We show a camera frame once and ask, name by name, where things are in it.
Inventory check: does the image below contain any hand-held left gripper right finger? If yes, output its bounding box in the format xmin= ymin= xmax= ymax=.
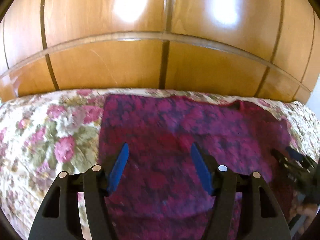
xmin=191 ymin=144 xmax=292 ymax=240

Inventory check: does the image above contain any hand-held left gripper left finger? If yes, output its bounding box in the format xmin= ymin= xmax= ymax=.
xmin=28 ymin=143 xmax=129 ymax=240

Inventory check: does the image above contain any person's right hand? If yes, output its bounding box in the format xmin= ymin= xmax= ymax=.
xmin=294 ymin=202 xmax=320 ymax=232

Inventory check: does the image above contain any floral bedspread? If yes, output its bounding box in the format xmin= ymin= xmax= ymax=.
xmin=0 ymin=88 xmax=320 ymax=240

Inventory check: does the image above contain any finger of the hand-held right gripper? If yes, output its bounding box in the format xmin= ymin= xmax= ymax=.
xmin=285 ymin=146 xmax=316 ymax=172
xmin=271 ymin=149 xmax=302 ymax=179

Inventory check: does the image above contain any dark red knit sweater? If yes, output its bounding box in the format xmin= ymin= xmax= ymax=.
xmin=98 ymin=93 xmax=299 ymax=240

